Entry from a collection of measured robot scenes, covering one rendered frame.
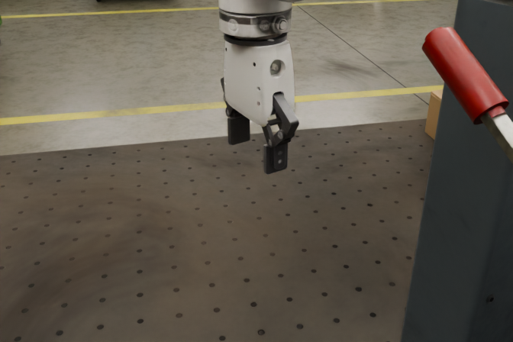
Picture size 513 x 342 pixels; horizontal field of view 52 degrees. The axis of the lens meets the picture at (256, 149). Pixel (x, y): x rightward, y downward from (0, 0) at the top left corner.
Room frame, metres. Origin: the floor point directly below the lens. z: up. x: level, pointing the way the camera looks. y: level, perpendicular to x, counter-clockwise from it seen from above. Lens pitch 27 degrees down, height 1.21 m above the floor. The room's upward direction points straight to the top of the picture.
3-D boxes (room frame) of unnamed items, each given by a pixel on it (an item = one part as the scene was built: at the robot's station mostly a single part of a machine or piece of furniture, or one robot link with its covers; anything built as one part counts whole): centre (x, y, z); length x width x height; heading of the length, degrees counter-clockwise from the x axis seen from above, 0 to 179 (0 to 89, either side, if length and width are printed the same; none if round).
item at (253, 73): (0.61, 0.00, 1.00); 0.10 x 0.07 x 0.11; 31
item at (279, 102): (0.57, -0.02, 0.97); 0.08 x 0.01 x 0.06; 31
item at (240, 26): (0.61, 0.00, 1.07); 0.09 x 0.08 x 0.03; 31
